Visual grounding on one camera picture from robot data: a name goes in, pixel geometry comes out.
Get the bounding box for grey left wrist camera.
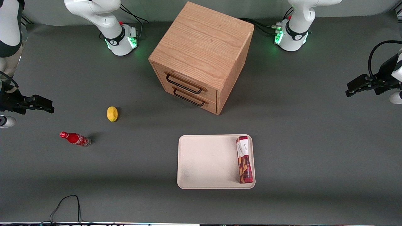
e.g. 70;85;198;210
389;91;402;105

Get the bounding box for thin black looped cable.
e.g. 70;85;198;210
39;195;95;225

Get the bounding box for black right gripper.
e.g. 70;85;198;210
0;82;55;115

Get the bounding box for red tartan shortbread cookie box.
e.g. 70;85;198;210
236;135;254;184

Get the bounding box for black wire drawer handle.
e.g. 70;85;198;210
164;72;208;94
172;86;209;107

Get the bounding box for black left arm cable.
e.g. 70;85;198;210
368;40;402;79

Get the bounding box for black arm base cables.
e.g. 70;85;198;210
119;3;150;24
239;18;283;35

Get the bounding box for black right arm base cables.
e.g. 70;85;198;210
119;3;150;24

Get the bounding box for wooden two-drawer cabinet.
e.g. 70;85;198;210
148;1;255;116

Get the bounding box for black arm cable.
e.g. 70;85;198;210
368;40;402;79
0;71;20;89

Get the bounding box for beige rectangular plastic tray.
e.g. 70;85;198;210
177;134;256;190

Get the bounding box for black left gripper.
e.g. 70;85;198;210
345;53;402;97

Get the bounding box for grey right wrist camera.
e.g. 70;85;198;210
0;116;16;128

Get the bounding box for black left arm base cables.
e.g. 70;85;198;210
239;18;283;35

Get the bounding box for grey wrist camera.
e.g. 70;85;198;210
389;91;402;105
0;116;16;128

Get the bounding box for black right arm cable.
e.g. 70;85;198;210
0;71;20;89

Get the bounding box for yellow lemon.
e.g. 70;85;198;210
107;106;119;122

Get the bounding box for red cola bottle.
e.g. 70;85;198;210
60;131;92;147

